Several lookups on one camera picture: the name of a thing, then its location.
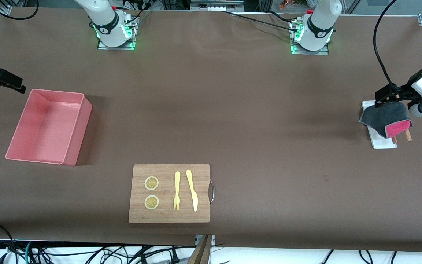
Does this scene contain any grey and pink cloth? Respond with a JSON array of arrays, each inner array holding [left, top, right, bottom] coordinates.
[[358, 102, 414, 139]]

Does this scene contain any white rectangular tray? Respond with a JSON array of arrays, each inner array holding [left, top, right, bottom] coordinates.
[[361, 100, 397, 150]]

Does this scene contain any pink plastic bin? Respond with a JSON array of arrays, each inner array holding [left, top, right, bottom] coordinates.
[[5, 89, 93, 167]]

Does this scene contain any lemon slice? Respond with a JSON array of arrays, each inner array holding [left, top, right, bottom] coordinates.
[[144, 195, 159, 210], [144, 176, 159, 191]]

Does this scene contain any yellow plastic fork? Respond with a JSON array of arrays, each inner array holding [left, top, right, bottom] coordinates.
[[173, 171, 181, 211]]

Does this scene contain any white power strip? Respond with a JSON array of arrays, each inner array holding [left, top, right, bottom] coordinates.
[[191, 0, 245, 12]]

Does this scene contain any wooden cutting board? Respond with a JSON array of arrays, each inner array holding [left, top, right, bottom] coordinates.
[[128, 164, 215, 224]]

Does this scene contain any yellow plastic knife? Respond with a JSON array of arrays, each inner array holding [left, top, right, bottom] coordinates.
[[186, 169, 199, 212]]

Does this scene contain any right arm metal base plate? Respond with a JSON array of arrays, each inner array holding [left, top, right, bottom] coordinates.
[[97, 16, 137, 51]]

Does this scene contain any black right base cable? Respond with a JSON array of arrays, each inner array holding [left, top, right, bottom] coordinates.
[[114, 3, 151, 28]]

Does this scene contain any black base cable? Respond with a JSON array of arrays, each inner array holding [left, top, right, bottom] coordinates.
[[220, 10, 301, 32], [114, 3, 151, 28]]

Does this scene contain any black left base cable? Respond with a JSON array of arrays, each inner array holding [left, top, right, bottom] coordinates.
[[220, 10, 301, 32]]

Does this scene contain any teal floor cable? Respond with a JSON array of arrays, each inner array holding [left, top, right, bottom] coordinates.
[[23, 241, 35, 264]]

